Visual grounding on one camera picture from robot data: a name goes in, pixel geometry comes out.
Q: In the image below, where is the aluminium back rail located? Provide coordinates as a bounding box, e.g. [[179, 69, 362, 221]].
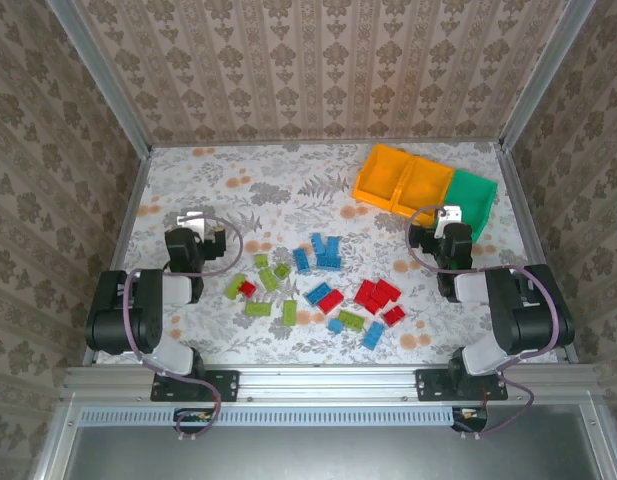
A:
[[150, 138, 502, 148]]

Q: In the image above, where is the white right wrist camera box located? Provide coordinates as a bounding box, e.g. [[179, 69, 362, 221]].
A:
[[434, 204, 463, 239]]

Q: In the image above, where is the slotted grey cable tray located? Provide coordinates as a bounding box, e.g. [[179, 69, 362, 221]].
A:
[[80, 405, 457, 427]]

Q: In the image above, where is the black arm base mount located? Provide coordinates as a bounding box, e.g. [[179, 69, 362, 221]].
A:
[[415, 368, 509, 403], [150, 368, 239, 403]]

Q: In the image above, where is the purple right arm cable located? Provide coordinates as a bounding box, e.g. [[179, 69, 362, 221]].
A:
[[405, 204, 564, 441]]

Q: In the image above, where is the aluminium side rail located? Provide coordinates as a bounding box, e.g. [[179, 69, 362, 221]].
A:
[[494, 144, 580, 365], [82, 147, 153, 365]]

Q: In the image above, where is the aluminium corner post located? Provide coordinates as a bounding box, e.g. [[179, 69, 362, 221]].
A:
[[498, 0, 598, 151], [46, 0, 153, 157]]

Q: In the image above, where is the aluminium front rail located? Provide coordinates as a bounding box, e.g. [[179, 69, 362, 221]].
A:
[[62, 363, 604, 401]]

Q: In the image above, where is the green plastic bin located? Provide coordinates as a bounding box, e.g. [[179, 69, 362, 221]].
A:
[[440, 169, 499, 245]]

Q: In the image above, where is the grey metal panel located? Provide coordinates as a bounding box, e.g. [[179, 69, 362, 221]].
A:
[[62, 424, 607, 480]]

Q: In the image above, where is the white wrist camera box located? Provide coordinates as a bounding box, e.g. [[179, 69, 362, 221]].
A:
[[176, 212, 209, 240], [434, 204, 463, 239]]

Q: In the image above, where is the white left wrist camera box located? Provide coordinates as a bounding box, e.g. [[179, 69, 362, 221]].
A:
[[176, 212, 209, 240]]

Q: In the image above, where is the floral tablecloth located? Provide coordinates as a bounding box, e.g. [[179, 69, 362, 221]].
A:
[[95, 142, 559, 366]]

